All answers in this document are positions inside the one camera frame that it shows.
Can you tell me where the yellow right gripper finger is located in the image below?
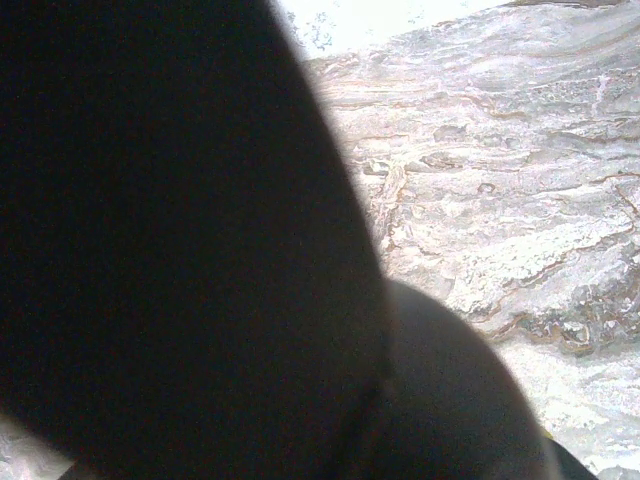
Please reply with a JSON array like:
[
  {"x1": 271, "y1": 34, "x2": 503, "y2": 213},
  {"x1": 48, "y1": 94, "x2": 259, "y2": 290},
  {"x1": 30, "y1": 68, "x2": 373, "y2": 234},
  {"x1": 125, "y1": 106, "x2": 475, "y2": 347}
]
[{"x1": 538, "y1": 424, "x2": 601, "y2": 480}]

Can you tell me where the black doll face brush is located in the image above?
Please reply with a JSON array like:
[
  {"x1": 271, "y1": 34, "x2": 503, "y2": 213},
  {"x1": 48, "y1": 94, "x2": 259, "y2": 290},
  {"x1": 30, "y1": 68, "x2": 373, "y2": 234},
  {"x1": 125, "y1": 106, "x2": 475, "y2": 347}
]
[{"x1": 0, "y1": 0, "x2": 551, "y2": 480}]

